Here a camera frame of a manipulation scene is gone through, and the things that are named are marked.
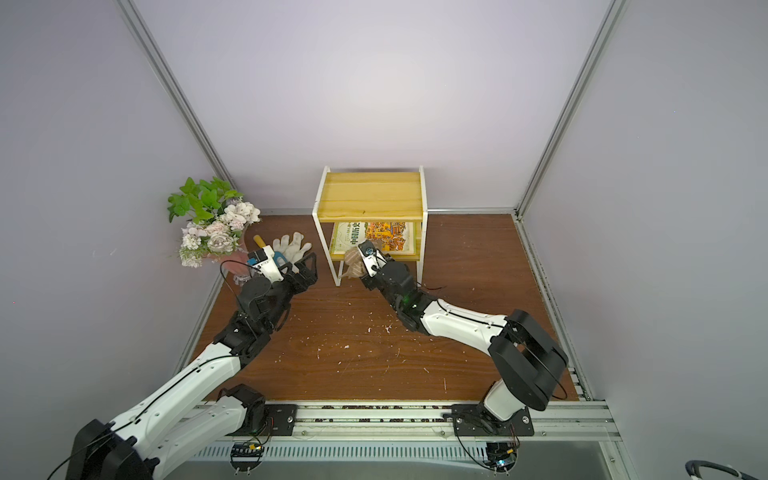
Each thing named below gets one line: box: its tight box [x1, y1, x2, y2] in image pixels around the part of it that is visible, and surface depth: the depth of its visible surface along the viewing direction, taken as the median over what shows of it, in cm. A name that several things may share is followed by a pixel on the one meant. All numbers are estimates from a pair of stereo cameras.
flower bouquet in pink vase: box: [167, 178, 261, 277], surface depth 80 cm
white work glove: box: [272, 232, 312, 264], surface depth 112 cm
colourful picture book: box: [331, 222, 417, 255], surface depth 93 cm
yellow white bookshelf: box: [312, 166, 428, 287], surface depth 80 cm
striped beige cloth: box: [340, 246, 368, 278], surface depth 81 cm
